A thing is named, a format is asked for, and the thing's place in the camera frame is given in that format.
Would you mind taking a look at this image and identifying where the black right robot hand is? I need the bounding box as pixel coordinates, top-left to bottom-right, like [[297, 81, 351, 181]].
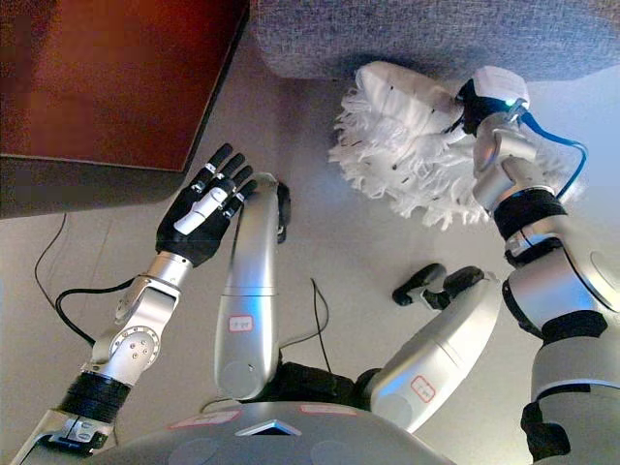
[[454, 66, 529, 138]]

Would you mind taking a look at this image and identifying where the black left robot foot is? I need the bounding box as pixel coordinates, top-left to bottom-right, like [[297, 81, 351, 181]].
[[274, 181, 294, 244]]

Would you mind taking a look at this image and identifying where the silver left robot leg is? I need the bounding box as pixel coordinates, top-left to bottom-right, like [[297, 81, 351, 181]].
[[212, 172, 285, 401]]

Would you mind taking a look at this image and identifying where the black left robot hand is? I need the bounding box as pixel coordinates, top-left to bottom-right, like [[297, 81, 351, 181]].
[[155, 142, 258, 268]]

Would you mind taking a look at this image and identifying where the thick black cable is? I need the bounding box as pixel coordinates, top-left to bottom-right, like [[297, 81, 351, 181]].
[[54, 275, 146, 348]]

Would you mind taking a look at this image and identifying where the grey fabric armchair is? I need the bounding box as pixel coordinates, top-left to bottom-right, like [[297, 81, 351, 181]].
[[256, 0, 620, 84]]

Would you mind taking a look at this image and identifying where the thin black wire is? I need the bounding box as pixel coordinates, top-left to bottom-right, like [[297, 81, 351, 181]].
[[33, 211, 68, 314], [278, 277, 336, 375]]

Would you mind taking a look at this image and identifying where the silver right robot leg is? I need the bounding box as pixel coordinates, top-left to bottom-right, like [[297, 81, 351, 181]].
[[360, 273, 505, 435]]

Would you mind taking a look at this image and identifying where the grey robot torso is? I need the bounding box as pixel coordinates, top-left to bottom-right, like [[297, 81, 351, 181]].
[[81, 401, 456, 465]]

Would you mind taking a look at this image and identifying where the silver robot leg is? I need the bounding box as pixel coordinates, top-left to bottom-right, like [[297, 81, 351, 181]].
[[360, 273, 505, 435], [212, 172, 285, 401]]

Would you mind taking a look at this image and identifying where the white fringed cloth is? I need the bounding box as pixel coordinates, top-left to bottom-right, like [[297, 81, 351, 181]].
[[327, 60, 590, 233]]

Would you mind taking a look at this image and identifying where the black robot pelvis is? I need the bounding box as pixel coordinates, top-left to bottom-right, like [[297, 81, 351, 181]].
[[268, 360, 382, 414]]

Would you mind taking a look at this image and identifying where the blue wrist cable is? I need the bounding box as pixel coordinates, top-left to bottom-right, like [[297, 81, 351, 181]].
[[503, 99, 590, 201]]

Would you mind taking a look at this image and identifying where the red-brown wooden cabinet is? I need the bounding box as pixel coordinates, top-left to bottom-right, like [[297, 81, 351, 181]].
[[0, 0, 251, 222]]

